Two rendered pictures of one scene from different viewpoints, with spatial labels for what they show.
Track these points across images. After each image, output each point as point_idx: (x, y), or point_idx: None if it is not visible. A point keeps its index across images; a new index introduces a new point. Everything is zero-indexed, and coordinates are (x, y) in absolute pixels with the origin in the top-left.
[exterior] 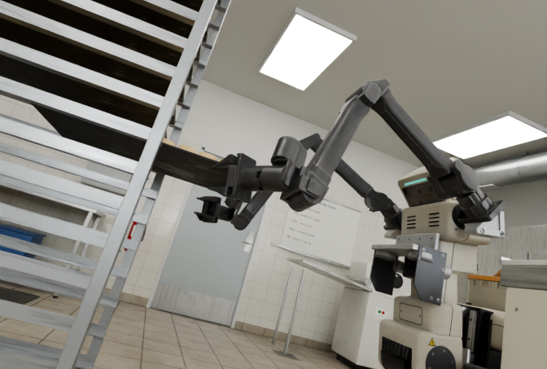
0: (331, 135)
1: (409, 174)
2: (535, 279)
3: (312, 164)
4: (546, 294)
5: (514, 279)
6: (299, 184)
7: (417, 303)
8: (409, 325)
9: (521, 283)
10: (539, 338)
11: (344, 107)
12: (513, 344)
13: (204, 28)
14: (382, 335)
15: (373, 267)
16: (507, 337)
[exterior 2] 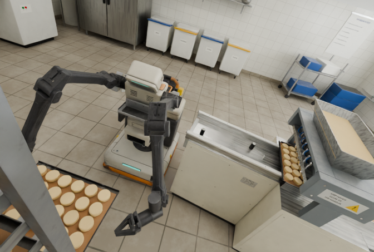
0: (161, 169)
1: (134, 75)
2: (197, 142)
3: (160, 189)
4: (201, 147)
5: (190, 138)
6: (165, 206)
7: (142, 125)
8: (138, 129)
9: (192, 140)
10: (196, 154)
11: (156, 143)
12: (188, 152)
13: (70, 239)
14: (127, 133)
15: (118, 117)
16: (186, 150)
